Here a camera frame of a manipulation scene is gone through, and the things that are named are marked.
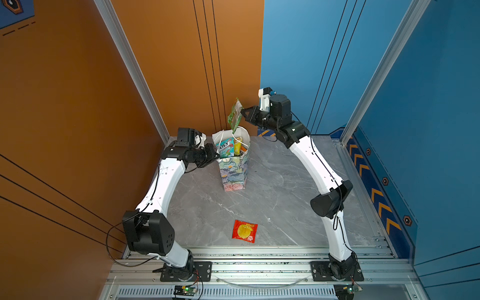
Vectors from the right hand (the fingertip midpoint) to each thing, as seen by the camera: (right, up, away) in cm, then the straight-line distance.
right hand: (242, 110), depth 74 cm
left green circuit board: (-22, -70, -3) cm, 73 cm away
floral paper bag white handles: (-4, -25, +9) cm, 27 cm away
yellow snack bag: (-2, -13, +13) cm, 19 cm away
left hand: (-9, -17, +7) cm, 20 cm away
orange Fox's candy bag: (0, -14, +18) cm, 23 cm away
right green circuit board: (+40, -70, -4) cm, 80 cm away
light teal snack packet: (-8, -15, +11) cm, 20 cm away
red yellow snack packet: (+1, -52, +9) cm, 53 cm away
